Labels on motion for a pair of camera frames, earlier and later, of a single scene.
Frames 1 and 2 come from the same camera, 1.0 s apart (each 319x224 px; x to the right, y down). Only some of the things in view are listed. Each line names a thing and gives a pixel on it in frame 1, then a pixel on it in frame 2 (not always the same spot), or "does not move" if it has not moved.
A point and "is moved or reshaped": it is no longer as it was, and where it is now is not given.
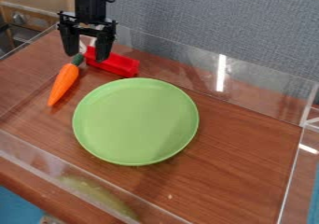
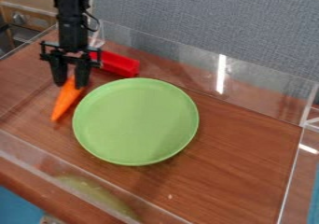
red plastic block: [117, 63] does not move
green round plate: [134, 121] does not move
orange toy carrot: [65, 77] is moved or reshaped
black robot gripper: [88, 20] -> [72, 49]
